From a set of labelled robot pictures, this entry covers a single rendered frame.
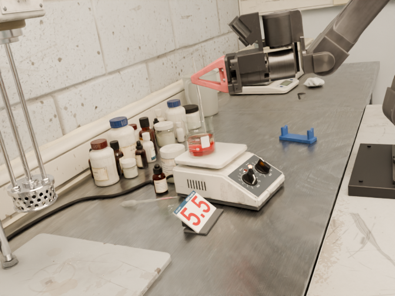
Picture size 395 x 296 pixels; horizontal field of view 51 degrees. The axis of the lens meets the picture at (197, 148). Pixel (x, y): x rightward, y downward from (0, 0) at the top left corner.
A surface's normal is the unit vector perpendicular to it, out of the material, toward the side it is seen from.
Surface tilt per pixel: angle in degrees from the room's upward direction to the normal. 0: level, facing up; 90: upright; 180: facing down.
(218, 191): 90
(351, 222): 0
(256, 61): 89
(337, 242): 0
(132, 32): 90
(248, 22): 90
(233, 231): 0
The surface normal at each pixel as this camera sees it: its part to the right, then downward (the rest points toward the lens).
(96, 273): -0.14, -0.94
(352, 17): -0.14, 0.25
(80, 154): 0.90, 0.03
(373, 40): -0.43, 0.36
